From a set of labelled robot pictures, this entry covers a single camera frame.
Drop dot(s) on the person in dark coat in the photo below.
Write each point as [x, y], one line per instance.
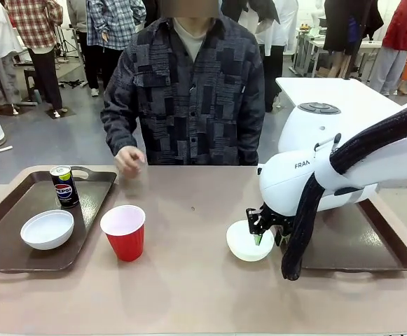
[343, 35]

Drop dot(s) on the black tripod stand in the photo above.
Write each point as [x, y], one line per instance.
[64, 45]

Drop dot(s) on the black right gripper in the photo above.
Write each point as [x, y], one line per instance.
[269, 218]

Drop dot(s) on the person in white top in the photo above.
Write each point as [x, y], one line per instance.
[276, 31]

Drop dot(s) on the dark stool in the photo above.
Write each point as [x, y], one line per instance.
[29, 82]

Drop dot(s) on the person's left forearm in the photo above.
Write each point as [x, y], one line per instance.
[250, 147]

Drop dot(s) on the white bowl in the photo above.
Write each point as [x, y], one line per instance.
[238, 246]
[47, 231]

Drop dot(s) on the brown plastic serving tray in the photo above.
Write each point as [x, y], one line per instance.
[91, 199]
[346, 241]

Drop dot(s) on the red plastic cup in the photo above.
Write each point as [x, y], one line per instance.
[124, 241]

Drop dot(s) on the person in red plaid shirt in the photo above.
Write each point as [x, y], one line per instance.
[31, 21]

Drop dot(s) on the person's right hand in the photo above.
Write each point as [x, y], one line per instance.
[127, 161]

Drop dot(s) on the person in dark patchwork shirt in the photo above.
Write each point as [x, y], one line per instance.
[196, 105]

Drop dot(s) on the white background desk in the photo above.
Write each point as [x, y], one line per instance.
[315, 43]

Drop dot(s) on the white side table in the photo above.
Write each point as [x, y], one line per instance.
[294, 91]

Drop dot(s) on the person in blue plaid shirt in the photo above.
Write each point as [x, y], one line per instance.
[108, 24]

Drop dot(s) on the person in red jacket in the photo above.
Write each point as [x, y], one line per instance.
[406, 24]

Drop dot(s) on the person's right forearm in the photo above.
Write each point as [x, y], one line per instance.
[119, 133]

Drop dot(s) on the black Pepsi soda can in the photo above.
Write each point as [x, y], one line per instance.
[64, 192]

